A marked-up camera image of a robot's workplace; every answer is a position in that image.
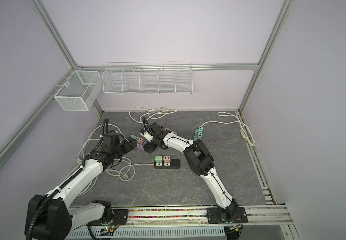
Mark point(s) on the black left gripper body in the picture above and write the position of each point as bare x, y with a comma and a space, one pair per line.
124, 147

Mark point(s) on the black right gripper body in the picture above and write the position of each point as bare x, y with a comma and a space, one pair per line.
153, 145

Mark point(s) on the pink plug adapter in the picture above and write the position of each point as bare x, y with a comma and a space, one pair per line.
140, 141

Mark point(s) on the purple power strip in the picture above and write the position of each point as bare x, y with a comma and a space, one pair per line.
140, 146

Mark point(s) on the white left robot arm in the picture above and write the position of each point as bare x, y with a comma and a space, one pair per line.
49, 216

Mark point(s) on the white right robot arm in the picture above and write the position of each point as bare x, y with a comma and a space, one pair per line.
201, 162

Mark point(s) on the green adapter on black strip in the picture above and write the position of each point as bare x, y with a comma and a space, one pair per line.
159, 160

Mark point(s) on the pink adapter on black strip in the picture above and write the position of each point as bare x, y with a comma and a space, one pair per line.
167, 160

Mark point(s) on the orange power strip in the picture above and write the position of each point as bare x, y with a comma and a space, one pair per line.
170, 130

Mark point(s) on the black power strip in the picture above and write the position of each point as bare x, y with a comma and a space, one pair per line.
173, 164

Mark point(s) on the teal power strip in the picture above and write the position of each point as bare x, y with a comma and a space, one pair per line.
198, 133

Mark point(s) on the white mesh box basket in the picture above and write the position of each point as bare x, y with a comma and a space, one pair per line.
79, 91

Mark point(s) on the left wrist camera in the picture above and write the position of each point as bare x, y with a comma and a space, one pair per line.
110, 140

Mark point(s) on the white wire wall basket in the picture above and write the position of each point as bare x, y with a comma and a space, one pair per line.
147, 78

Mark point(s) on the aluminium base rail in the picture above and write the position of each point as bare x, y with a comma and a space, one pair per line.
175, 222

